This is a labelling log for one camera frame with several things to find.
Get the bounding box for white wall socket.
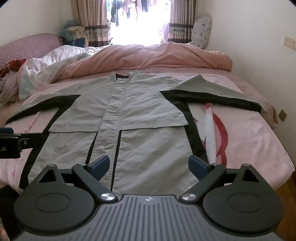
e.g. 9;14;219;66
283;37;296;49

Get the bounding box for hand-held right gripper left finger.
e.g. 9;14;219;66
38;155;117;204

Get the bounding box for white quilt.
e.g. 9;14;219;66
18;45;109;100

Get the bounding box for white printed pillow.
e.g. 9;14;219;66
188;16;212;49

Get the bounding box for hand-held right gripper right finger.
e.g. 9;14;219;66
179;155;257;204

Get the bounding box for brown striped curtain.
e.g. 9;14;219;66
169;0;197;43
70;0;111;47

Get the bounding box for grey and black jacket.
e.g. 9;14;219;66
5;71;263;193

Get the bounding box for pink duvet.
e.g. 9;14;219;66
55;42;233;81

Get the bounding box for hanging clothes outside window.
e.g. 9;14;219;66
110;0;171;26

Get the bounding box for pile of mixed clothes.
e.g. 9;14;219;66
0;59;27;102

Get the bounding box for pink printed bed sheet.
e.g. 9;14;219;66
0;66;289;193

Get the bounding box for purple cloth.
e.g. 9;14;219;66
161;22;171;43

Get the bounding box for purple pillow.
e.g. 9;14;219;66
0;33;63;67

